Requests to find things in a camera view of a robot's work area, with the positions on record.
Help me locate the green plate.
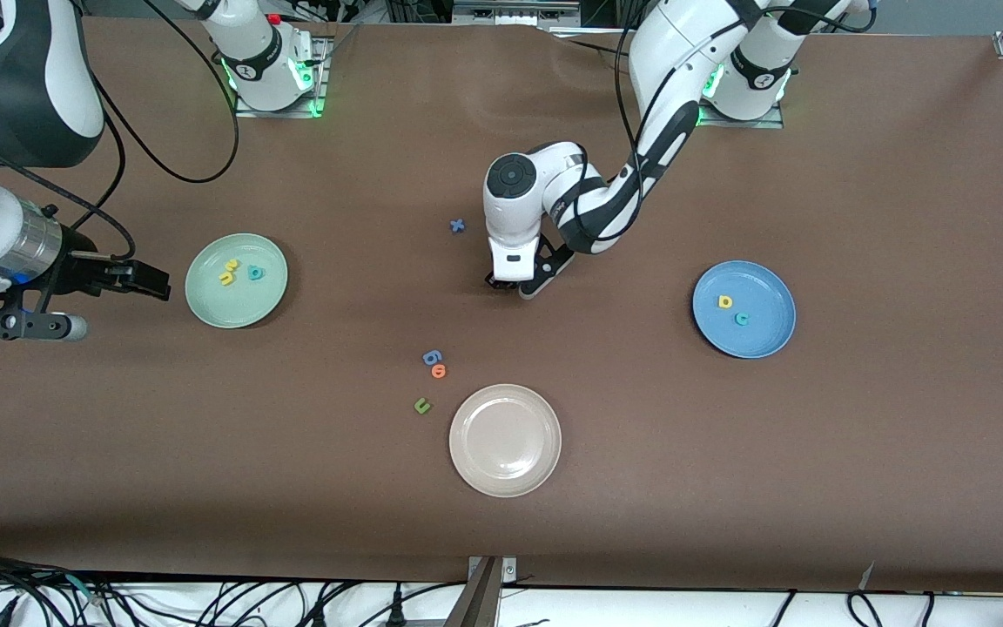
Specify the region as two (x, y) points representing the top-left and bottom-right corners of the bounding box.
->
(185, 233), (289, 330)

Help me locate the beige plate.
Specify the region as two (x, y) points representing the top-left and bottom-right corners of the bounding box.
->
(448, 383), (563, 498)

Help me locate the blue plate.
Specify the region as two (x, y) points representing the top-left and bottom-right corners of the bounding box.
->
(692, 260), (798, 360)

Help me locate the grey background device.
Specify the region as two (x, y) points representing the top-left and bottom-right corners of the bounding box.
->
(452, 0), (581, 27)

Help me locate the brown paper table cover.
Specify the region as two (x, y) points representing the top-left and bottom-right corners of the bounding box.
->
(0, 17), (1003, 593)

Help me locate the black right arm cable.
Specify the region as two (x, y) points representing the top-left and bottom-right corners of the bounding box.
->
(0, 0), (239, 260)

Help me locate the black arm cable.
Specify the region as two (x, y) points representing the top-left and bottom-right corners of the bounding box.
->
(0, 0), (239, 260)
(571, 0), (877, 245)

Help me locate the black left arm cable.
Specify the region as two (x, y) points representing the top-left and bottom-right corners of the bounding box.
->
(571, 0), (877, 245)

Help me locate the black cable on table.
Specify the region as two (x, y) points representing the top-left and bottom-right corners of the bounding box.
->
(545, 24), (633, 62)

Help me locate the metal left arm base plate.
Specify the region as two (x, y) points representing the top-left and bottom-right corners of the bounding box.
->
(695, 87), (786, 130)

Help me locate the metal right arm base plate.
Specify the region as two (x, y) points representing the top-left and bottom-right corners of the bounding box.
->
(232, 35), (331, 119)

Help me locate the metal table edge bracket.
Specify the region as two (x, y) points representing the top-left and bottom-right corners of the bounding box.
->
(445, 556), (520, 627)

